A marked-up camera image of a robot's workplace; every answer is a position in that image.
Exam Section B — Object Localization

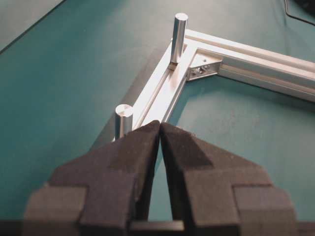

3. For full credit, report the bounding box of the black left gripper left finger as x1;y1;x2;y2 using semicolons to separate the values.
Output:
24;120;160;226

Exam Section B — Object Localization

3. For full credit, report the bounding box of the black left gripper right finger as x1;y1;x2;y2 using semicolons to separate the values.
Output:
160;123;297;229

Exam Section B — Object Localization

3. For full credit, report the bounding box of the near aluminium pin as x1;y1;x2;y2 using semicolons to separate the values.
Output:
115;104;133;140

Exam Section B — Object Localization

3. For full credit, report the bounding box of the aluminium pin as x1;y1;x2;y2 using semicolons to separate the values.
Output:
170;13;188;64
115;104;133;140

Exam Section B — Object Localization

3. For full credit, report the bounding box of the far aluminium pin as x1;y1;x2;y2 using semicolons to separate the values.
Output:
170;13;188;64

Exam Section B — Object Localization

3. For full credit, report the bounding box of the square aluminium extrusion frame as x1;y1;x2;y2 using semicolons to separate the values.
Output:
132;30;315;130

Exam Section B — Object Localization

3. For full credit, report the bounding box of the thin black cable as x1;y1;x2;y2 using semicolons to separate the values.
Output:
283;0;315;27

